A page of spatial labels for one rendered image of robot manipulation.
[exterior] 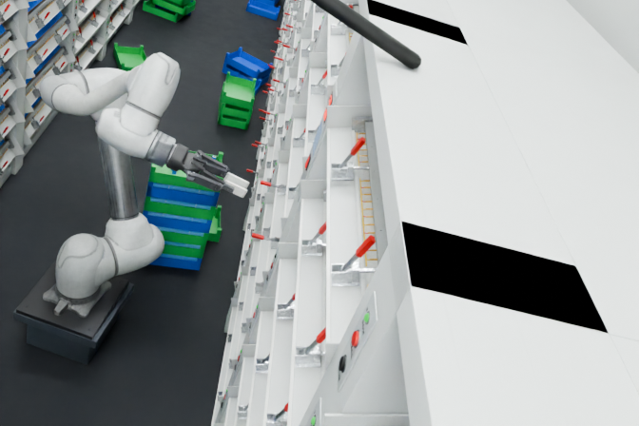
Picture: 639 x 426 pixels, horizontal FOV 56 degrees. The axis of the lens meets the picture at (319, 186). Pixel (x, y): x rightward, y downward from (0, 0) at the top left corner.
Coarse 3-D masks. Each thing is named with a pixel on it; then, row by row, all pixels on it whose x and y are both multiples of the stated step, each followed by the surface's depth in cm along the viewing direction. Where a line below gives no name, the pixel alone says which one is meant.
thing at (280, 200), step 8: (280, 152) 210; (288, 152) 210; (280, 160) 212; (288, 160) 212; (280, 168) 210; (280, 176) 206; (280, 184) 202; (280, 200) 195; (280, 208) 191; (272, 216) 188; (280, 216) 188; (272, 224) 184; (280, 224) 184; (272, 232) 182; (280, 232) 181; (272, 256) 173; (264, 272) 161; (264, 280) 162
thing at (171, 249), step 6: (168, 246) 277; (174, 246) 277; (180, 246) 278; (204, 246) 280; (168, 252) 279; (174, 252) 280; (180, 252) 280; (186, 252) 281; (192, 252) 281; (198, 252) 282
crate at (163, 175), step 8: (192, 152) 271; (152, 168) 250; (160, 168) 262; (168, 168) 264; (152, 176) 252; (160, 176) 253; (168, 176) 254; (176, 176) 254; (184, 176) 255; (176, 184) 257; (184, 184) 257; (192, 184) 258
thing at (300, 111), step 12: (300, 108) 200; (300, 120) 201; (300, 132) 194; (300, 144) 186; (300, 156) 182; (288, 168) 177; (300, 168) 177; (288, 180) 172; (288, 192) 164; (288, 204) 163
